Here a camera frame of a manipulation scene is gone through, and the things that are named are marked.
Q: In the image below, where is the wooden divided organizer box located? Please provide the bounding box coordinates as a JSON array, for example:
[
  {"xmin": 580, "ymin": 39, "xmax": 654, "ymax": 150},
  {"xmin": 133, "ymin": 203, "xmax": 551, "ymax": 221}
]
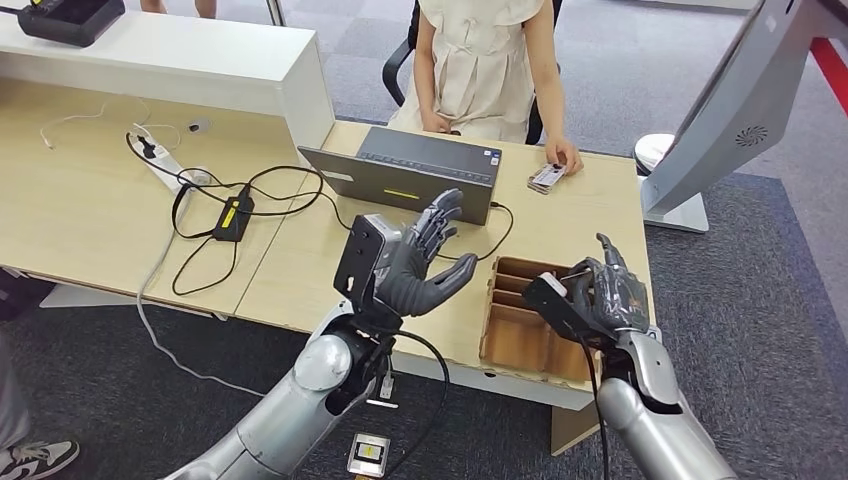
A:
[{"xmin": 478, "ymin": 256, "xmax": 601, "ymax": 384}]

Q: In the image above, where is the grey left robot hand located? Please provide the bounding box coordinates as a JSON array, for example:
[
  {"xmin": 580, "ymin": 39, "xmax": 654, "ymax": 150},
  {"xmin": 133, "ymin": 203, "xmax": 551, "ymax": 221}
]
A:
[{"xmin": 374, "ymin": 188, "xmax": 480, "ymax": 318}]

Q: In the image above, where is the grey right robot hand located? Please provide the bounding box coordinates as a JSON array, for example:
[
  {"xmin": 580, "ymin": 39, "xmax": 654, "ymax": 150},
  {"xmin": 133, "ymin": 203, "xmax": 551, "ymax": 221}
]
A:
[{"xmin": 563, "ymin": 233, "xmax": 654, "ymax": 336}]

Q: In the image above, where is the bystander's grey trouser leg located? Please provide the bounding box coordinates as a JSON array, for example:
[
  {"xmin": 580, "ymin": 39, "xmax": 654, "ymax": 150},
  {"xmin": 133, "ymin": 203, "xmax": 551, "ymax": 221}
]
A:
[{"xmin": 0, "ymin": 331, "xmax": 33, "ymax": 455}]

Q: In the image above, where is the small silver device yellow label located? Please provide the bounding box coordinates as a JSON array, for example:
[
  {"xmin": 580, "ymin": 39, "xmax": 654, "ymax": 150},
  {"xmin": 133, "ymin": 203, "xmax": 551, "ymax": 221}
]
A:
[{"xmin": 347, "ymin": 431, "xmax": 392, "ymax": 480}]

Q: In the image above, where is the thin white cable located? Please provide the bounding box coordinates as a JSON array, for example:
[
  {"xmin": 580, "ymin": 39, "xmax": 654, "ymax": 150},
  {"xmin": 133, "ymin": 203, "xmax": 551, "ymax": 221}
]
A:
[{"xmin": 38, "ymin": 99, "xmax": 183, "ymax": 152}]

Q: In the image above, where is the grey power strip cable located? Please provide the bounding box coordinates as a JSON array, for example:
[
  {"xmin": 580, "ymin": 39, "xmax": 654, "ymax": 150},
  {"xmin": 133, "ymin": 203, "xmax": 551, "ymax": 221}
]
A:
[{"xmin": 135, "ymin": 188, "xmax": 266, "ymax": 397}]

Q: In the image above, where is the grey laptop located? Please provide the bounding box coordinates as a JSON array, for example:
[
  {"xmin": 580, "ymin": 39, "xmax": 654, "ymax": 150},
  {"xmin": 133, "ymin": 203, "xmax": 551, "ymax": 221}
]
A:
[{"xmin": 298, "ymin": 125, "xmax": 503, "ymax": 228}]

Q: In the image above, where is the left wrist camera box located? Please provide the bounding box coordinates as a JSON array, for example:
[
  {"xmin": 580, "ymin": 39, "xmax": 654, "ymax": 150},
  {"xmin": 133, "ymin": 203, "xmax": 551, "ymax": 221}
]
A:
[{"xmin": 333, "ymin": 213, "xmax": 405, "ymax": 313}]

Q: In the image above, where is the person's left hand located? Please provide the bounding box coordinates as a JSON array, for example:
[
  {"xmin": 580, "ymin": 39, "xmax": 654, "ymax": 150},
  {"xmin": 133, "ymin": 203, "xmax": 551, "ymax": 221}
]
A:
[{"xmin": 544, "ymin": 135, "xmax": 586, "ymax": 177}]

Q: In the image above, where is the person's right hand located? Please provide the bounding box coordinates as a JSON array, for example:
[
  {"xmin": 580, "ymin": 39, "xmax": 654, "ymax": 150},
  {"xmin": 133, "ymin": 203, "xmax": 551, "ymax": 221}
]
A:
[{"xmin": 420, "ymin": 111, "xmax": 462, "ymax": 136}]

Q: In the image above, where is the white round bin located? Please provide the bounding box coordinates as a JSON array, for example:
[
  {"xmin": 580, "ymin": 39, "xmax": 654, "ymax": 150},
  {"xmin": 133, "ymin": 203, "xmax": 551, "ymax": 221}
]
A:
[{"xmin": 633, "ymin": 132, "xmax": 677, "ymax": 175}]

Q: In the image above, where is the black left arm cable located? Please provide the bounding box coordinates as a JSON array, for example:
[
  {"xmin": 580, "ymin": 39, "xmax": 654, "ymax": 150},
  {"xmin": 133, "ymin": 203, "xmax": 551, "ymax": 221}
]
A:
[{"xmin": 380, "ymin": 329, "xmax": 452, "ymax": 480}]

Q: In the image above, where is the person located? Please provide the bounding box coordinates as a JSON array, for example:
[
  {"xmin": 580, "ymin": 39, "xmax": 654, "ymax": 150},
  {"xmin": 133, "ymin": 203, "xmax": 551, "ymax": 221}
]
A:
[{"xmin": 387, "ymin": 0, "xmax": 586, "ymax": 177}]

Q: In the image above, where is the thin black laptop charging cable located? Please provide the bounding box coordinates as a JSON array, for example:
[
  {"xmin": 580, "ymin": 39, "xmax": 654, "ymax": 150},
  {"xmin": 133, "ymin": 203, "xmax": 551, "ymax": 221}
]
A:
[{"xmin": 218, "ymin": 164, "xmax": 515, "ymax": 263}]

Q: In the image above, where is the black power adapter yellow label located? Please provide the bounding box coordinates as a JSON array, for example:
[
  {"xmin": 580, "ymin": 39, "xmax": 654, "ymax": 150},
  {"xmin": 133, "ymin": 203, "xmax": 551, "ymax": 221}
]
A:
[{"xmin": 211, "ymin": 193, "xmax": 256, "ymax": 242}]

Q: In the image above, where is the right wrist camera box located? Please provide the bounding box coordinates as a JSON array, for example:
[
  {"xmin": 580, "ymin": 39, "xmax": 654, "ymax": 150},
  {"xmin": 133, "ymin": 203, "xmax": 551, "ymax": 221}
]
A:
[{"xmin": 523, "ymin": 271, "xmax": 621, "ymax": 349}]

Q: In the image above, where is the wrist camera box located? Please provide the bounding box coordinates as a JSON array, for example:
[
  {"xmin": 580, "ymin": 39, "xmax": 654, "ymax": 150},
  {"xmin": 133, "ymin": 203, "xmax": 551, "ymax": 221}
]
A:
[
  {"xmin": 523, "ymin": 271, "xmax": 621, "ymax": 349},
  {"xmin": 333, "ymin": 213, "xmax": 405, "ymax": 313}
]

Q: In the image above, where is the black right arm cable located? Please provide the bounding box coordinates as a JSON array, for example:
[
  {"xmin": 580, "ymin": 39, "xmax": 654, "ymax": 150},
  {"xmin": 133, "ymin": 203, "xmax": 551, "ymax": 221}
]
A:
[{"xmin": 574, "ymin": 331, "xmax": 612, "ymax": 480}]

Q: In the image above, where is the grey white sneaker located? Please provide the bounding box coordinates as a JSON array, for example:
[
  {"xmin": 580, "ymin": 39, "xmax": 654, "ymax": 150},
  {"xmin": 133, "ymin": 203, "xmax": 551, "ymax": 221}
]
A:
[{"xmin": 0, "ymin": 440, "xmax": 81, "ymax": 480}]

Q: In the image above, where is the black desktop device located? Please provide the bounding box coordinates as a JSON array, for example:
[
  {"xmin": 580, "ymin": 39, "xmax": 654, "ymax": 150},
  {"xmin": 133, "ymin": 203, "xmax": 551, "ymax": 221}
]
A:
[{"xmin": 0, "ymin": 0, "xmax": 126, "ymax": 49}]

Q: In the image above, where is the white power strip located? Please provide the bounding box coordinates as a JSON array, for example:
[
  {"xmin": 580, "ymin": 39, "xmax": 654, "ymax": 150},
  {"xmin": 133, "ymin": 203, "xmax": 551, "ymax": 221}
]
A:
[{"xmin": 127, "ymin": 131, "xmax": 212, "ymax": 193}]

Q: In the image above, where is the black office chair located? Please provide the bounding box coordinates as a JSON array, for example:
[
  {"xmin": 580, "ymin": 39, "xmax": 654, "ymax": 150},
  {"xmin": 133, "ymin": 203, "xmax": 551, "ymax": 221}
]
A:
[{"xmin": 382, "ymin": 0, "xmax": 563, "ymax": 146}]

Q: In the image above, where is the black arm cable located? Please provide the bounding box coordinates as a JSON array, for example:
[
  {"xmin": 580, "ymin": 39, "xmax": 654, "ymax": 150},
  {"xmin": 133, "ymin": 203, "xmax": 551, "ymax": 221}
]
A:
[
  {"xmin": 574, "ymin": 331, "xmax": 612, "ymax": 480},
  {"xmin": 380, "ymin": 329, "xmax": 452, "ymax": 480}
]

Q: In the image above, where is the white counter shelf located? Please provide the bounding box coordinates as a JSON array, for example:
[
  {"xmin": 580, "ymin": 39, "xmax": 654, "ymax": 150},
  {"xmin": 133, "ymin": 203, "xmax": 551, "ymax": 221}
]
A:
[{"xmin": 0, "ymin": 0, "xmax": 336, "ymax": 150}]

